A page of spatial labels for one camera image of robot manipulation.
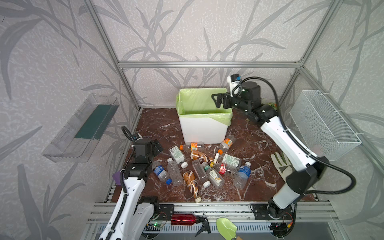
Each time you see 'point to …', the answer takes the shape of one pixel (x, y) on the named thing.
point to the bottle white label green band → (215, 178)
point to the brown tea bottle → (196, 154)
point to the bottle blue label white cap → (244, 172)
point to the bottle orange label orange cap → (227, 143)
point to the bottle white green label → (178, 156)
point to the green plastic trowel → (227, 228)
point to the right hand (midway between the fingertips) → (221, 89)
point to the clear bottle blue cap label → (162, 174)
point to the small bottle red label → (223, 168)
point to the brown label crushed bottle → (190, 178)
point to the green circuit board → (156, 224)
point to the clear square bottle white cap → (201, 173)
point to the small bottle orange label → (192, 146)
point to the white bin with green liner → (201, 121)
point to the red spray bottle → (189, 219)
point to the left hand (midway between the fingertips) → (154, 140)
